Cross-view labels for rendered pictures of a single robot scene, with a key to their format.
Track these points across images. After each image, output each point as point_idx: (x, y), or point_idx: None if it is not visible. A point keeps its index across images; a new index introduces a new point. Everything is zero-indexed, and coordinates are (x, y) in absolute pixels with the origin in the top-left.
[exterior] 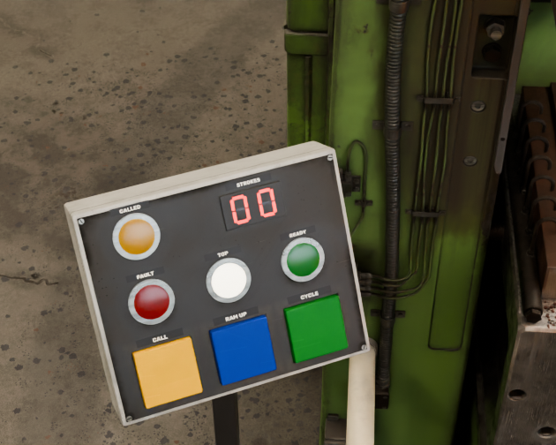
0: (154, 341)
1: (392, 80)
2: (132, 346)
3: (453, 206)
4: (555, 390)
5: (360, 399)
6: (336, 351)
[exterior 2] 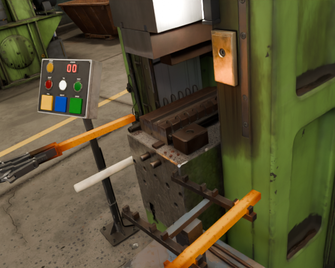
0: (47, 93)
1: (125, 52)
2: (43, 93)
3: (150, 103)
4: (140, 163)
5: (127, 158)
6: (78, 114)
